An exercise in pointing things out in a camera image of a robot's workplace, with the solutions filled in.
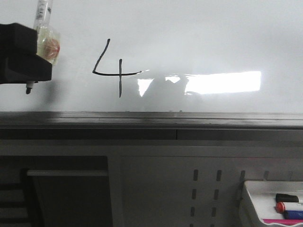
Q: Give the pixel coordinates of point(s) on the white whiteboard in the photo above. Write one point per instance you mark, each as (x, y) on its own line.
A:
(230, 56)

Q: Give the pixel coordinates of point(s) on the pink item in tray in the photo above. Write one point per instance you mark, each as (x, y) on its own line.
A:
(288, 222)

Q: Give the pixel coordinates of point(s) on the grey slotted metal panel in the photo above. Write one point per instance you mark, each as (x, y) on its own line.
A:
(198, 183)

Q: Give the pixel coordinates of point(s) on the grey whiteboard bottom ledge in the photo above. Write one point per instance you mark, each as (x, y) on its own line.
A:
(150, 126)

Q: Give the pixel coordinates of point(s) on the dark grey box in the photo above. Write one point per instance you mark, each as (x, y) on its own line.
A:
(69, 191)

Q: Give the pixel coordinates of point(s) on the red capped marker in tray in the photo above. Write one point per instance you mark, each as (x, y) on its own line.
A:
(288, 206)

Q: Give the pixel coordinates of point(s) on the blue marker in tray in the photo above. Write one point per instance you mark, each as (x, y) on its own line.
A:
(293, 214)

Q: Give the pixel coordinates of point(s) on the white black whiteboard marker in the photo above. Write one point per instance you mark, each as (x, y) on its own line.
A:
(48, 40)

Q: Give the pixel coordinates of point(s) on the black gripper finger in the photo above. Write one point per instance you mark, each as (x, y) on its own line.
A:
(19, 62)

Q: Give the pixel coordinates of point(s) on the white plastic tray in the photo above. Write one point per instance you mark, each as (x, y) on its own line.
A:
(258, 201)

